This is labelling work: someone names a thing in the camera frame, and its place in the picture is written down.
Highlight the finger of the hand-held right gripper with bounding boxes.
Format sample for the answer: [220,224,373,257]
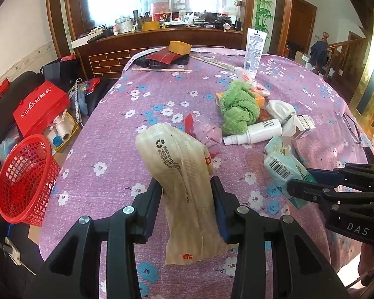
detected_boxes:
[305,163,374,194]
[287,178,374,214]

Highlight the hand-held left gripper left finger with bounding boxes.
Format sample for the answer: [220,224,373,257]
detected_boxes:
[23,177,163,299]

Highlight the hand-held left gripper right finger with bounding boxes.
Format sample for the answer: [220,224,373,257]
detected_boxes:
[210,176,351,299]

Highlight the beige paper bag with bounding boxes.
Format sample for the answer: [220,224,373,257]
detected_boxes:
[135,123,234,265]

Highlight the light green tissue packet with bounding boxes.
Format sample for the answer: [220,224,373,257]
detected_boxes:
[263,135,318,209]

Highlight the pink plastic wrapper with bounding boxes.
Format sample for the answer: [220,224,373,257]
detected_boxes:
[184,114,222,154]

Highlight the white tissue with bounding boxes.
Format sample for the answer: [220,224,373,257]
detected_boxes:
[266,100,296,122]

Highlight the green towel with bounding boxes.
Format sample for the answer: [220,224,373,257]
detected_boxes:
[221,81,261,136]

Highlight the red mesh basket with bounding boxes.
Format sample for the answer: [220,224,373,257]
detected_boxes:
[0,134,61,226]

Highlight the eyeglasses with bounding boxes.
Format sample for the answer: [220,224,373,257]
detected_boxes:
[343,112,362,144]

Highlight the white cigarette box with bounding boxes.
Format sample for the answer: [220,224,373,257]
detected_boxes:
[291,115,315,139]

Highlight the white spray bottle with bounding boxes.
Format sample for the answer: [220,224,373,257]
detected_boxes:
[223,118,282,146]

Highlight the purple floral tablecloth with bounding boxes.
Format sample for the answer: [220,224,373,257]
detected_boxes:
[39,46,374,299]

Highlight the orange box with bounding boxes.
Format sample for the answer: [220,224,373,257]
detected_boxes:
[215,92,265,109]

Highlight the white paper roll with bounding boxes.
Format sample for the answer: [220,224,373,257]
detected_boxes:
[56,121,75,141]

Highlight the white roll with blue end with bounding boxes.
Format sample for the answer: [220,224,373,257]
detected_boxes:
[47,129,63,148]

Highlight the light blue cloth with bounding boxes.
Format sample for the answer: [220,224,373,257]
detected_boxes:
[78,90,90,116]

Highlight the dark jacket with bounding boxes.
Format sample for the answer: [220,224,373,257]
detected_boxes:
[310,41,329,67]

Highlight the white patterned ribbon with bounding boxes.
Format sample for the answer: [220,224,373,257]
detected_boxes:
[74,78,83,128]

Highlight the wooden stair railing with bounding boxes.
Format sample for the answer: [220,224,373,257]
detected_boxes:
[312,31,370,78]

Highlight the brown cardboard box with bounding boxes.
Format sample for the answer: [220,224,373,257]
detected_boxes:
[28,224,46,245]

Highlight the clear plastic wrapper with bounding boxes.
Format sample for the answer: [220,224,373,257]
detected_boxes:
[235,67,270,97]

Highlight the wooden chopsticks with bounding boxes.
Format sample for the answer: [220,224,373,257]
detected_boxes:
[132,68,193,73]

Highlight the colourful plastic bag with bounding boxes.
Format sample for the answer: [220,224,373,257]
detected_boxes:
[70,78,102,95]

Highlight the black flat case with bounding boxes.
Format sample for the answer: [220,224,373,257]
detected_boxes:
[148,57,190,68]

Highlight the white lotion tube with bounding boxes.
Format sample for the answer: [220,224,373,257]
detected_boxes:
[243,28,267,78]

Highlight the red packet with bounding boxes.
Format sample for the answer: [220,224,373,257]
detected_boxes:
[145,50,178,64]

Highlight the long pale sticks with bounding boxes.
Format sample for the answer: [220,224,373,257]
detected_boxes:
[190,54,237,71]

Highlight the red gift box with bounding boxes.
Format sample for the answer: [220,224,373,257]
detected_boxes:
[12,81,72,139]

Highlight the white power strip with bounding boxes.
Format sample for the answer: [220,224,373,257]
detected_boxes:
[0,237,21,265]

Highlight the wooden door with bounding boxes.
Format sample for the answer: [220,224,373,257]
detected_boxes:
[287,0,317,53]

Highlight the yellow box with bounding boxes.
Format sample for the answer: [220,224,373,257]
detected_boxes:
[169,41,191,53]

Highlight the holographic shopping bag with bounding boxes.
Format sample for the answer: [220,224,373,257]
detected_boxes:
[0,128,21,162]

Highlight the dark navy paper bag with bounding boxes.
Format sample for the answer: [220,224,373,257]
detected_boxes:
[40,57,82,83]

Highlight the wooden counter with brick pattern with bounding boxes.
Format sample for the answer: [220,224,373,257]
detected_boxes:
[70,26,253,80]

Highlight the white flat box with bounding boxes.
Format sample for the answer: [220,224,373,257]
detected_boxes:
[71,36,97,49]

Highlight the small yellow carton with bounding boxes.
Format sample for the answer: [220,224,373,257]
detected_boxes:
[142,21,166,31]

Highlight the black leather sofa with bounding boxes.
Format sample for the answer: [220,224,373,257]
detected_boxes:
[0,70,113,275]

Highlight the silver tin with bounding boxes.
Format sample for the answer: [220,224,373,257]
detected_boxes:
[115,17,133,33]

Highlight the black bag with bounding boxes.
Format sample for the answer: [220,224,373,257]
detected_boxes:
[202,12,234,28]

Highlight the red printed box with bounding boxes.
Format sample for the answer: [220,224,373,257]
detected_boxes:
[150,1,173,22]

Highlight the bamboo wall sticker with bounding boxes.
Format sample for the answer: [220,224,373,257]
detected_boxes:
[254,0,274,38]

